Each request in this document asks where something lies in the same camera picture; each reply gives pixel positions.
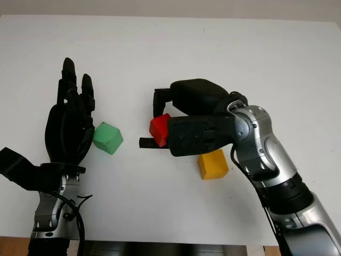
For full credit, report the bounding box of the dark grey robot torso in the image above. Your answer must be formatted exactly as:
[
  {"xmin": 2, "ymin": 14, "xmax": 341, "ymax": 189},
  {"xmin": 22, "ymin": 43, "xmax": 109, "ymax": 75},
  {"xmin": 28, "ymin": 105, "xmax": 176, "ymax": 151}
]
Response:
[{"xmin": 79, "ymin": 239, "xmax": 264, "ymax": 256}]

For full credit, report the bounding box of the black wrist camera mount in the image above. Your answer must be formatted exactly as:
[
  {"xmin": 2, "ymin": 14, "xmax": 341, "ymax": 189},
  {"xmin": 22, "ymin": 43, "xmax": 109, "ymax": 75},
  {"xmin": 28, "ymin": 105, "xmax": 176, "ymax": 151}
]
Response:
[
  {"xmin": 0, "ymin": 146, "xmax": 86, "ymax": 193},
  {"xmin": 168, "ymin": 114, "xmax": 237, "ymax": 158}
]

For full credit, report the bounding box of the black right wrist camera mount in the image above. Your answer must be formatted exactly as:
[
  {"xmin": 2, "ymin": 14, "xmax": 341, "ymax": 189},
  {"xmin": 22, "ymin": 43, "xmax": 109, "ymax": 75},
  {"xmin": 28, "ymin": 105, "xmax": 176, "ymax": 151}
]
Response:
[{"xmin": 168, "ymin": 114, "xmax": 237, "ymax": 158}]

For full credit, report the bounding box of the black tape strip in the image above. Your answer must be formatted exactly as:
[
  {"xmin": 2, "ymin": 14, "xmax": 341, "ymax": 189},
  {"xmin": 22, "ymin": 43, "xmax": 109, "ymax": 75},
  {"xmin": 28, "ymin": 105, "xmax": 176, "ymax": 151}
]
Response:
[{"xmin": 139, "ymin": 137, "xmax": 171, "ymax": 150}]

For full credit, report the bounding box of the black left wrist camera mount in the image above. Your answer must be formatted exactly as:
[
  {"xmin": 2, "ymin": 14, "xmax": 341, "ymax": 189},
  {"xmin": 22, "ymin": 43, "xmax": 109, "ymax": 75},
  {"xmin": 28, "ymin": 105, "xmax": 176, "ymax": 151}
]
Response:
[{"xmin": 0, "ymin": 146, "xmax": 86, "ymax": 193}]

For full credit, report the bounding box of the green cube block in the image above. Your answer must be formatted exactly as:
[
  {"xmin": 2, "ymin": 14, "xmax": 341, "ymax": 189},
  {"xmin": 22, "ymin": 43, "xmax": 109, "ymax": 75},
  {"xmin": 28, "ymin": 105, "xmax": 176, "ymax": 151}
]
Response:
[{"xmin": 92, "ymin": 122, "xmax": 124, "ymax": 155}]

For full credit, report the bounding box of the yellow cube block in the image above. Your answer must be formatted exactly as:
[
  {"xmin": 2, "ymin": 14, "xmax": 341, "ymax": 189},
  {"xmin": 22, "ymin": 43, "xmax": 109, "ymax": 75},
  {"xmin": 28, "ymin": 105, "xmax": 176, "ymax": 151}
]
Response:
[{"xmin": 197, "ymin": 149, "xmax": 230, "ymax": 181}]

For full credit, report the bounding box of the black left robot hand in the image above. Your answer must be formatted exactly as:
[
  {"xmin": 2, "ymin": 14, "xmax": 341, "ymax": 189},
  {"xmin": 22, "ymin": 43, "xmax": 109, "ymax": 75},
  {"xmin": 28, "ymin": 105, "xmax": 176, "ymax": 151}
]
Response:
[{"xmin": 44, "ymin": 57, "xmax": 96, "ymax": 167}]

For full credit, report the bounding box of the red cube block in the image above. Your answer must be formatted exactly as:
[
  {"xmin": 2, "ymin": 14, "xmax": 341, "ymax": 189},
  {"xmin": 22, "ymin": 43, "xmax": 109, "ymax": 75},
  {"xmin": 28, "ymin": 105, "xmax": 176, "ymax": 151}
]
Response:
[{"xmin": 149, "ymin": 113, "xmax": 172, "ymax": 148}]

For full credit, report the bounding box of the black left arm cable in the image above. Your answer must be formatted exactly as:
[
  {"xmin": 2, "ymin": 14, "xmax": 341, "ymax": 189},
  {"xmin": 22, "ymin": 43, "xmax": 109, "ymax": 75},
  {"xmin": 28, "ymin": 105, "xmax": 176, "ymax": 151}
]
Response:
[{"xmin": 52, "ymin": 190, "xmax": 93, "ymax": 256}]

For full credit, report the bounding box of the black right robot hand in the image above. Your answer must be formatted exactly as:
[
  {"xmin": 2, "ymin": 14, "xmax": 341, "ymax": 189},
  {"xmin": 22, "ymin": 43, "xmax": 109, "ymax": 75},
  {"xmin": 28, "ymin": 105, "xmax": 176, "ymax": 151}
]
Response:
[{"xmin": 153, "ymin": 78, "xmax": 233, "ymax": 118}]

